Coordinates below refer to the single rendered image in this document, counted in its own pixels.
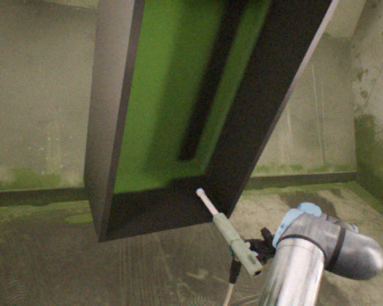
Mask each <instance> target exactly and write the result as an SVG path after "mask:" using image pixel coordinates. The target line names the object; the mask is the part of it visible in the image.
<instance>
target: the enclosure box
mask: <svg viewBox="0 0 383 306"><path fill-rule="evenodd" d="M339 1H340V0H98V8H97V21H96V28H97V29H96V36H95V45H94V59H93V73H92V88H91V95H90V103H89V124H88V131H87V139H86V147H85V168H84V175H83V180H84V183H85V190H86V193H87V195H88V199H89V206H90V209H91V215H92V217H93V222H94V227H95V230H96V233H97V240H98V243H101V242H104V241H111V240H118V239H121V238H126V237H132V236H140V235H144V234H147V233H157V232H160V231H165V230H171V229H179V228H182V227H185V226H196V225H199V224H203V223H207V222H212V221H213V217H214V215H213V214H212V213H211V211H210V210H209V209H208V208H207V206H206V204H205V203H204V201H203V200H202V199H201V197H199V196H198V194H197V193H196V191H197V190H198V189H202V190H204V193H205V195H206V196H207V198H208V200H210V201H211V204H212V205H213V206H214V207H215V209H216V210H217V212H218V213H223V214H224V216H226V217H227V219H230V216H231V214H232V213H233V209H234V208H235V207H236V203H237V202H238V200H239V197H240V196H241V194H242V192H243V190H244V188H245V186H246V184H247V182H248V179H249V178H250V176H251V173H252V171H253V170H254V169H255V166H256V164H257V162H258V160H259V158H260V156H261V154H262V153H263V150H264V147H265V146H266V145H267V141H268V140H269V138H270V135H271V134H272V132H273V130H274V128H275V126H276V124H277V123H278V120H279V118H280V117H281V114H282V112H283V111H284V108H285V107H286V105H287V102H288V100H289V99H290V97H291V94H292V92H293V91H294V88H295V86H296V85H297V83H298V80H299V79H300V77H301V75H302V73H303V71H304V69H305V68H306V65H307V63H308V62H309V59H310V57H311V55H312V54H313V51H314V49H315V48H316V46H317V43H318V42H319V40H320V38H321V35H322V34H323V32H324V31H325V28H326V26H327V24H328V23H329V20H330V18H331V17H332V15H333V12H334V10H335V9H336V7H337V4H338V2H339Z"/></svg>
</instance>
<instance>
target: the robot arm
mask: <svg viewBox="0 0 383 306"><path fill-rule="evenodd" d="M260 231H261V234H262V236H263V239H264V240H262V239H261V240H260V239H254V238H253V239H246V240H245V241H244V242H245V243H246V244H247V246H248V248H249V249H250V251H251V252H252V253H253V254H254V256H255V257H256V259H257V260H258V261H260V262H259V263H263V264H261V265H265V264H266V263H267V260H268V259H270V258H272V257H273V258H274V259H273V262H272V264H271V266H270V271H269V272H268V274H267V278H266V280H265V282H264V286H263V288H262V291H261V294H260V296H259V298H258V303H257V304H256V306H315V304H316V301H317V294H318V290H319V285H320V281H321V279H322V270H326V271H329V272H330V273H332V274H337V275H339V276H340V277H344V278H347V279H353V280H357V281H363V280H369V279H372V278H374V277H376V276H377V274H378V273H380V272H381V270H382V269H383V250H382V248H381V247H380V246H379V244H378V243H377V242H376V241H375V240H374V239H373V238H371V237H370V236H368V235H367V234H363V233H358V229H357V227H355V226H354V225H352V224H350V223H346V222H343V221H341V220H340V219H336V218H333V217H331V216H329V215H326V214H324V213H322V212H321V210H320V209H319V207H318V206H316V205H315V204H312V203H309V202H304V203H302V204H301V205H298V208H297V209H291V210H290V211H288V213H287V214H286V215H285V217H284V219H283V220H282V223H281V224H280V226H279V228H278V230H277V232H276V233H275V234H272V233H271V232H270V231H269V230H268V229H267V228H266V227H264V228H263V229H261V230H260Z"/></svg>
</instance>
